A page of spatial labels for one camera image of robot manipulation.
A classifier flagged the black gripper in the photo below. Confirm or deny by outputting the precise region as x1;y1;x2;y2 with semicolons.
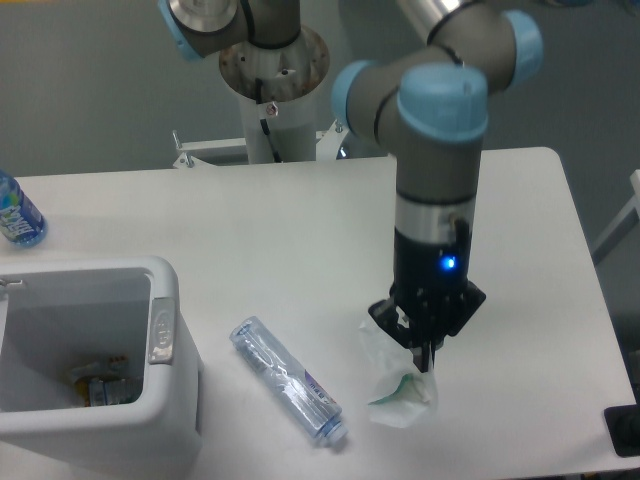
368;227;486;372

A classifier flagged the white left mounting bracket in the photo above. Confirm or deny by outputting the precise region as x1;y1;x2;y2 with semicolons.
172;130;248;169

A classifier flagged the black device at table edge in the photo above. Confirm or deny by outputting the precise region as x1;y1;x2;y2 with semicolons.
604;404;639;458

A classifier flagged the white middle mounting bracket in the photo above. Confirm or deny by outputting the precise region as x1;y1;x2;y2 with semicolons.
316;120;349;161

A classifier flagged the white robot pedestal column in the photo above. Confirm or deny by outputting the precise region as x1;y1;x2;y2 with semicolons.
219;26;330;164

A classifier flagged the white paper wrapper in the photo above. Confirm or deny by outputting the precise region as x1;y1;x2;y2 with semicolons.
358;319;439;429

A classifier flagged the blue labelled water bottle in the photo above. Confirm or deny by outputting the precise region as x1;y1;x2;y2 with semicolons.
1;171;48;248

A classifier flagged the white mounting bracket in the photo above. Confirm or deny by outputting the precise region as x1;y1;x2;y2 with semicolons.
172;130;248;169
316;120;349;161

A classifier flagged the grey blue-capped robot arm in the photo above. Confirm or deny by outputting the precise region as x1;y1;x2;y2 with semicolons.
159;1;543;372

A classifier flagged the white frame at right edge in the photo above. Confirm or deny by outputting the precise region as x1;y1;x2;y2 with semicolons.
591;169;639;265

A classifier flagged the clear plastic bottle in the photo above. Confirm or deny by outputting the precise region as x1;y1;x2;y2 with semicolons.
229;317;348;447

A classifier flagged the trash inside the can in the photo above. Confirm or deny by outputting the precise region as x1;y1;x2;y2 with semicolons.
67;356;143;407

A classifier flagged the black pedestal cable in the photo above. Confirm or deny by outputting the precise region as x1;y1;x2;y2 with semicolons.
254;77;283;164

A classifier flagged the white plastic trash can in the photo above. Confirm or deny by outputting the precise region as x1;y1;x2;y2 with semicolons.
1;257;203;466

